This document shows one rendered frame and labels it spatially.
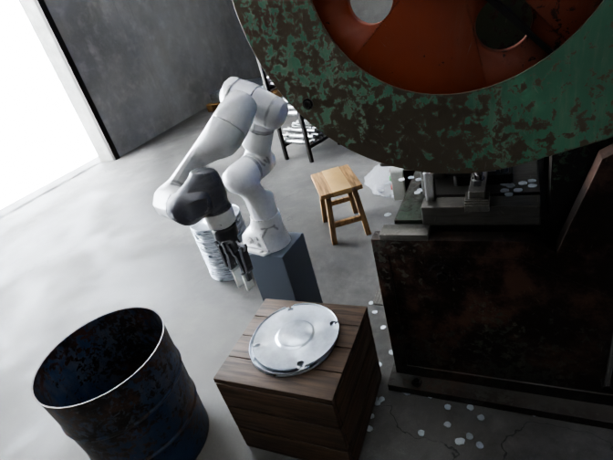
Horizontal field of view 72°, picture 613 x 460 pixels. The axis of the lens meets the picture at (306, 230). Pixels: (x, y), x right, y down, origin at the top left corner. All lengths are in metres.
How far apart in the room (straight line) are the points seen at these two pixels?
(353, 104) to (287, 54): 0.17
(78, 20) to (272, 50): 5.40
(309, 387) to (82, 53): 5.40
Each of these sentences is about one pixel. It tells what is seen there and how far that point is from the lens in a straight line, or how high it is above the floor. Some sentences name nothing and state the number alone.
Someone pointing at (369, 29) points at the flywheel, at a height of 1.21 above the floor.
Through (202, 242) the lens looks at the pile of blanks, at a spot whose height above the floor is 0.27.
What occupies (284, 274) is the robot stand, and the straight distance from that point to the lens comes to 1.69.
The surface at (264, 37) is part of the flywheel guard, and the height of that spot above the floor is 1.24.
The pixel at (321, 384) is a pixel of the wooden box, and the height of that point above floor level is 0.35.
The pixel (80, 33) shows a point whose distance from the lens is 6.21.
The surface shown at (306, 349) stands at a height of 0.37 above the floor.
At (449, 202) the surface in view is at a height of 0.70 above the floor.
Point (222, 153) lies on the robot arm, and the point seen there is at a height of 0.97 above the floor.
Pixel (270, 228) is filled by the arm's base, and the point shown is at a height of 0.55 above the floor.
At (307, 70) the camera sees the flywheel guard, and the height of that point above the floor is 1.16.
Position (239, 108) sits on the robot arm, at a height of 1.07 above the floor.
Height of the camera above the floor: 1.31
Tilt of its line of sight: 29 degrees down
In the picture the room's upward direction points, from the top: 16 degrees counter-clockwise
